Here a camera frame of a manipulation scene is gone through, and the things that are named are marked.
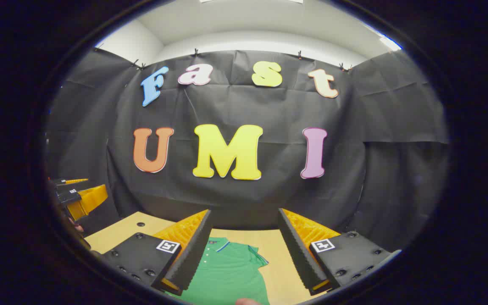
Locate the white ceiling light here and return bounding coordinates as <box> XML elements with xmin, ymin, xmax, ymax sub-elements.
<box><xmin>363</xmin><ymin>23</ymin><xmax>402</xmax><ymax>52</ymax></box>

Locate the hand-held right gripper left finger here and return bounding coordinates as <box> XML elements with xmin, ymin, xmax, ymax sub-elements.
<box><xmin>99</xmin><ymin>209</ymin><xmax>214</xmax><ymax>297</ymax></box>

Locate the black backdrop cloth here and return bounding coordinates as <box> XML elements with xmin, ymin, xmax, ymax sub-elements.
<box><xmin>45</xmin><ymin>47</ymin><xmax>450</xmax><ymax>252</ymax></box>

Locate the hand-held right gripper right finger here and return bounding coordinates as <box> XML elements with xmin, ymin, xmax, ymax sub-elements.
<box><xmin>278</xmin><ymin>208</ymin><xmax>401</xmax><ymax>296</ymax></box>

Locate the green T-shirt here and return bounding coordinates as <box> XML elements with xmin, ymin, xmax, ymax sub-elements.
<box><xmin>166</xmin><ymin>238</ymin><xmax>271</xmax><ymax>305</ymax></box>

